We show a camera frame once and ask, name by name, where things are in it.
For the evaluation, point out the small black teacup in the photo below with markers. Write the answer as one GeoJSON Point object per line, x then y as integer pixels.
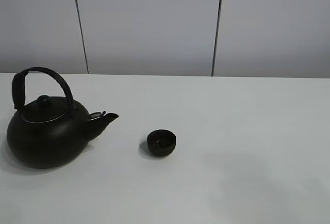
{"type": "Point", "coordinates": [161, 143]}

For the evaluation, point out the black teapot with handle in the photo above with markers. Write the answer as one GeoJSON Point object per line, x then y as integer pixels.
{"type": "Point", "coordinates": [51, 131]}

